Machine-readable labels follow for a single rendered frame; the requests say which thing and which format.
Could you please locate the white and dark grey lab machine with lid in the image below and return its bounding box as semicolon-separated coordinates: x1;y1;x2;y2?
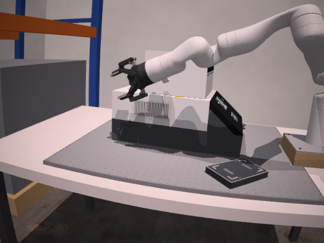
112;60;243;158

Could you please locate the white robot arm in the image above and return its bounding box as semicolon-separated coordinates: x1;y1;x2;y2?
145;4;324;147

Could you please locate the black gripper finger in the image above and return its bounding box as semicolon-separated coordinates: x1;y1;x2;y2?
118;80;148;102
111;58;137;77

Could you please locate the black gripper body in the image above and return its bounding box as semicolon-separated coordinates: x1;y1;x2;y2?
127;61;154;90

